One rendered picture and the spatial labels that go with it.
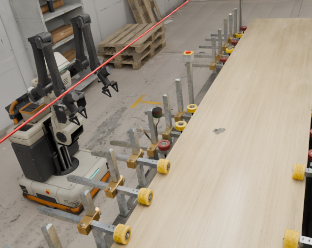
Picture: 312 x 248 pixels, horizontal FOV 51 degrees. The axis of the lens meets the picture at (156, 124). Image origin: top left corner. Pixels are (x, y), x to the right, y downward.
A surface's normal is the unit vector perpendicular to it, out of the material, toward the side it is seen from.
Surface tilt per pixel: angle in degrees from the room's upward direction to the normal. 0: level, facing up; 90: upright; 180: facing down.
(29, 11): 90
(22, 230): 0
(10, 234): 0
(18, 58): 90
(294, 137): 0
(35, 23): 90
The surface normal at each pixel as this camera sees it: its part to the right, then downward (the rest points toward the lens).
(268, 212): -0.12, -0.84
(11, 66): 0.91, 0.12
